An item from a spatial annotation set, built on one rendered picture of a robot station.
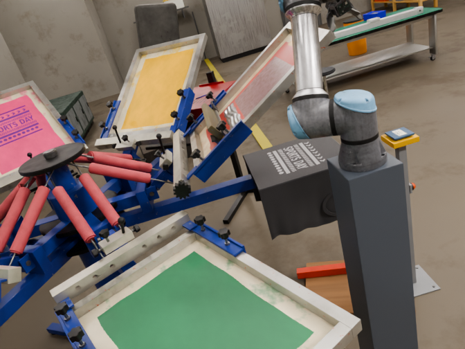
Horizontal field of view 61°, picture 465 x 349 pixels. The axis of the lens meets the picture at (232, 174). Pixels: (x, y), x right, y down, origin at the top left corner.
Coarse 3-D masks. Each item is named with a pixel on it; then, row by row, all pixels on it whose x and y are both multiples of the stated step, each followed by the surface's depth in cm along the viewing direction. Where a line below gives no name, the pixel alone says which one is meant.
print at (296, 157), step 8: (296, 144) 216; (304, 144) 213; (272, 152) 214; (280, 152) 212; (288, 152) 209; (296, 152) 206; (304, 152) 204; (312, 152) 202; (272, 160) 206; (280, 160) 203; (288, 160) 201; (296, 160) 199; (304, 160) 196; (312, 160) 194; (320, 160) 192; (280, 168) 195; (288, 168) 193; (296, 168) 191
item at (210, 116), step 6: (204, 108) 196; (210, 108) 204; (204, 114) 189; (210, 114) 188; (210, 120) 175; (216, 120) 186; (210, 126) 168; (216, 126) 174; (210, 132) 169; (216, 132) 170
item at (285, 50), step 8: (280, 48) 197; (288, 48) 188; (280, 56) 190; (272, 64) 192; (264, 72) 194; (272, 72) 184; (256, 80) 196; (264, 80) 186; (248, 88) 198; (256, 88) 188; (240, 96) 200; (248, 96) 189; (240, 104) 192; (224, 120) 195; (208, 136) 200
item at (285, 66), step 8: (288, 56) 181; (280, 64) 182; (288, 64) 174; (280, 72) 175; (272, 80) 177; (264, 88) 179; (272, 88) 171; (256, 96) 180; (264, 96) 172; (248, 104) 182; (256, 104) 174; (240, 112) 184; (248, 112) 175; (216, 144) 183
